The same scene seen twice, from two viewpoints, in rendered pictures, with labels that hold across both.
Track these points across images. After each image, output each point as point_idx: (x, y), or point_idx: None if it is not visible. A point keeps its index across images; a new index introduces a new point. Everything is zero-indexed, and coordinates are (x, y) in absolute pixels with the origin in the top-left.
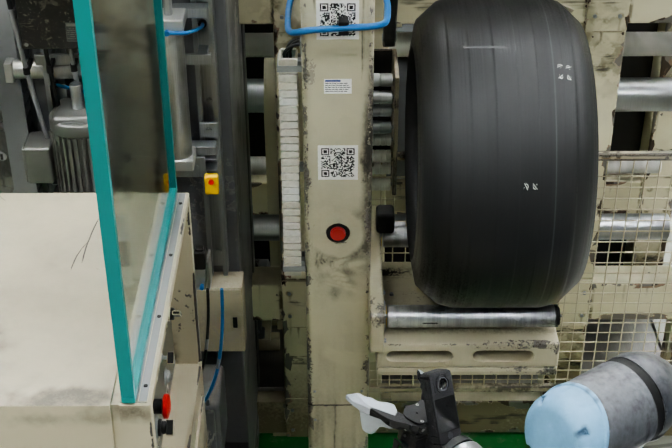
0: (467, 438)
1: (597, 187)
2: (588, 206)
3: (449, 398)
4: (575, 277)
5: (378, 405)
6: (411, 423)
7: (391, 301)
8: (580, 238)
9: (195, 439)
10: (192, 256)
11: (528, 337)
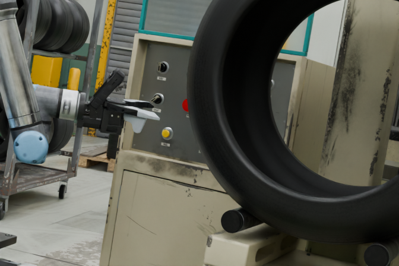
0: (81, 94)
1: (206, 26)
2: (198, 38)
3: (105, 83)
4: (194, 123)
5: (133, 100)
6: None
7: (349, 265)
8: (189, 67)
9: (225, 191)
10: (290, 99)
11: (228, 233)
